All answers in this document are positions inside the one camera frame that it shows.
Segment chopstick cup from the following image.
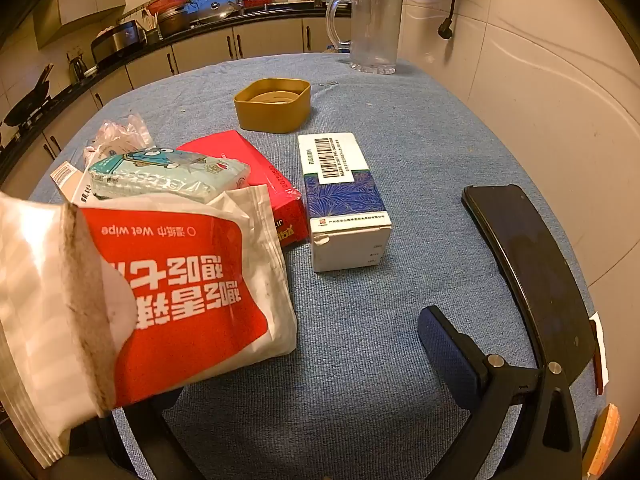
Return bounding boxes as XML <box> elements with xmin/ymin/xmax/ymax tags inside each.
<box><xmin>141</xmin><ymin>10</ymin><xmax>162</xmax><ymax>44</ymax></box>

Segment steel kettle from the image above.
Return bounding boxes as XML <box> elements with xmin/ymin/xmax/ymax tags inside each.
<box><xmin>67</xmin><ymin>55</ymin><xmax>89</xmax><ymax>84</ymax></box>

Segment white blue patterned box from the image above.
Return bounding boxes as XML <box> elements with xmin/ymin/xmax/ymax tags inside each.
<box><xmin>297</xmin><ymin>132</ymin><xmax>392</xmax><ymax>273</ymax></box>

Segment black kitchen countertop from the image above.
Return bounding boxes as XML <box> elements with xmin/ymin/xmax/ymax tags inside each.
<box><xmin>0</xmin><ymin>4</ymin><xmax>361</xmax><ymax>161</ymax></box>

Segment blue table cloth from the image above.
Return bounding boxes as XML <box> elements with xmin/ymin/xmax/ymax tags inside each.
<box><xmin>27</xmin><ymin>52</ymin><xmax>608</xmax><ymax>480</ymax></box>

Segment crumpled clear plastic bag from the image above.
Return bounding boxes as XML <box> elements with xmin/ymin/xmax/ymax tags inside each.
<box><xmin>82</xmin><ymin>114</ymin><xmax>153</xmax><ymax>166</ymax></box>

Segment steel pan lid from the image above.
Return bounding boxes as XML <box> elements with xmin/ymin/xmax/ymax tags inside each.
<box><xmin>192</xmin><ymin>0</ymin><xmax>246</xmax><ymax>26</ymax></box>

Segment black gas stove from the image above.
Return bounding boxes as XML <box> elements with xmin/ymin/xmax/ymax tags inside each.
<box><xmin>0</xmin><ymin>100</ymin><xmax>56</xmax><ymax>137</ymax></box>

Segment dark cooking pot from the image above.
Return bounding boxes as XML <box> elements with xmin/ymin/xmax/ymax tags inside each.
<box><xmin>157</xmin><ymin>7</ymin><xmax>194</xmax><ymax>37</ymax></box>

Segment orange flat item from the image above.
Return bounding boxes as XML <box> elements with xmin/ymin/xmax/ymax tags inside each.
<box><xmin>585</xmin><ymin>402</ymin><xmax>621</xmax><ymax>478</ymax></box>

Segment red plastic basin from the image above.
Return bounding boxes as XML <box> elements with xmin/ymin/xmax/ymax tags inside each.
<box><xmin>145</xmin><ymin>0</ymin><xmax>193</xmax><ymax>16</ymax></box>

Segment black power plug cable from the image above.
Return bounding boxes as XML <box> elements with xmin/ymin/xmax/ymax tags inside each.
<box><xmin>437</xmin><ymin>0</ymin><xmax>463</xmax><ymax>41</ymax></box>

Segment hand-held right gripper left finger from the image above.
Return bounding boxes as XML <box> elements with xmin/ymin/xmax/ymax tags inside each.
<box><xmin>97</xmin><ymin>387</ymin><xmax>203</xmax><ymax>480</ymax></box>

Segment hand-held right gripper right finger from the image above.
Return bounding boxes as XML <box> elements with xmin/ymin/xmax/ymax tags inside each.
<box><xmin>417</xmin><ymin>305</ymin><xmax>586</xmax><ymax>480</ymax></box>

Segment black frying pan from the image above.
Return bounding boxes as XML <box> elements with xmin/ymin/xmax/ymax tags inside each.
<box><xmin>2</xmin><ymin>64</ymin><xmax>54</xmax><ymax>128</ymax></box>

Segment white red wet wipe packet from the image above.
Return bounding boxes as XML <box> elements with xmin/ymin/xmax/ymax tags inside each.
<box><xmin>0</xmin><ymin>185</ymin><xmax>298</xmax><ymax>471</ymax></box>

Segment steel countertop appliance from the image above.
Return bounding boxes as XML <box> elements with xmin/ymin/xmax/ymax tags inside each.
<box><xmin>90</xmin><ymin>21</ymin><xmax>146</xmax><ymax>63</ymax></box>

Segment clear plastic mug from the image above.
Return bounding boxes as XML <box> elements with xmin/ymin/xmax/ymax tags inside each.
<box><xmin>325</xmin><ymin>0</ymin><xmax>403</xmax><ymax>76</ymax></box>

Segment white labelled packet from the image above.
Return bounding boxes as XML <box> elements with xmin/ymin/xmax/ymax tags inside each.
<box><xmin>50</xmin><ymin>161</ymin><xmax>91</xmax><ymax>206</ymax></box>

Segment cream base cabinets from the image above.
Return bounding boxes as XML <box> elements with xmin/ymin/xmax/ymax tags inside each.
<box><xmin>0</xmin><ymin>15</ymin><xmax>351</xmax><ymax>196</ymax></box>

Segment teal cartoon tissue pack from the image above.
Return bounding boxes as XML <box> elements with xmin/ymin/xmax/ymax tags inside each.
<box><xmin>87</xmin><ymin>147</ymin><xmax>251</xmax><ymax>206</ymax></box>

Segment white paper with red pen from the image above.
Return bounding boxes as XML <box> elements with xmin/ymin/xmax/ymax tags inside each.
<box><xmin>590</xmin><ymin>312</ymin><xmax>611</xmax><ymax>396</ymax></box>

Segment black smartphone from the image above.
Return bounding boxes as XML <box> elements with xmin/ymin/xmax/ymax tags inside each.
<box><xmin>461</xmin><ymin>184</ymin><xmax>598</xmax><ymax>386</ymax></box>

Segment yellow square bowl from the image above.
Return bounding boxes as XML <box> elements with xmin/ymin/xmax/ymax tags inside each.
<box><xmin>233</xmin><ymin>78</ymin><xmax>312</xmax><ymax>134</ymax></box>

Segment red flat box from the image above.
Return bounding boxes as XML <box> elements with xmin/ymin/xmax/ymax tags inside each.
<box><xmin>176</xmin><ymin>130</ymin><xmax>309</xmax><ymax>248</ymax></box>

